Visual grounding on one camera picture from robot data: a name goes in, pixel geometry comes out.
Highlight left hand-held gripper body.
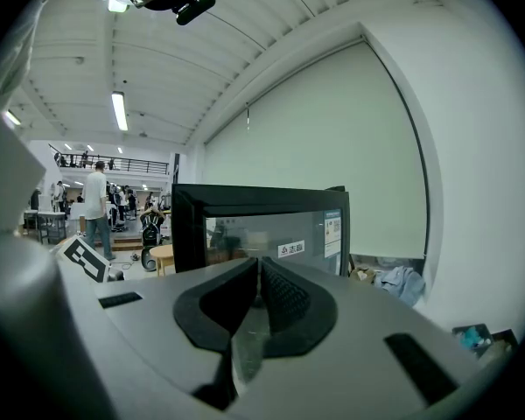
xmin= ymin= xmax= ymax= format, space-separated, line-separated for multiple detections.
xmin=55 ymin=234 xmax=126 ymax=284

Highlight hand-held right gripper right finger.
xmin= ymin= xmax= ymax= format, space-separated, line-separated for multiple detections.
xmin=259 ymin=255 xmax=339 ymax=360

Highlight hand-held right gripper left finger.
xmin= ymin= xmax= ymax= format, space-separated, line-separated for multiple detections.
xmin=172 ymin=257 xmax=260 ymax=354

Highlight black glass fridge door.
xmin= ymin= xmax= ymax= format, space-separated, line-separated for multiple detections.
xmin=199 ymin=192 xmax=351 ymax=277

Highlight black fridge body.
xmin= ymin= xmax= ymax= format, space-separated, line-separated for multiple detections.
xmin=171 ymin=183 xmax=350 ymax=275

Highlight black wheeled robot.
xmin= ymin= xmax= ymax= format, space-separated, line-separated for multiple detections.
xmin=138 ymin=206 xmax=166 ymax=273

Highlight round wooden table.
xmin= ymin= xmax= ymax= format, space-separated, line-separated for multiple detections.
xmin=149 ymin=243 xmax=176 ymax=277

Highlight black balcony railing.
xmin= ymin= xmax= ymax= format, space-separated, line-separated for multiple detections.
xmin=48 ymin=143 xmax=171 ymax=175

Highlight blue cloth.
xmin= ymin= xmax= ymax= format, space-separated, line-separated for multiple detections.
xmin=373 ymin=265 xmax=427 ymax=309

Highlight white roller blind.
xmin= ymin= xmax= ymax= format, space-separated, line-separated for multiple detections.
xmin=202 ymin=40 xmax=429 ymax=261

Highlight dark box with teal items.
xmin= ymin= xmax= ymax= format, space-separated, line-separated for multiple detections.
xmin=451 ymin=323 xmax=494 ymax=359

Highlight white metal-frame table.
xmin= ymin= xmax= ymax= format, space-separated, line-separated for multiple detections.
xmin=23 ymin=209 xmax=68 ymax=245

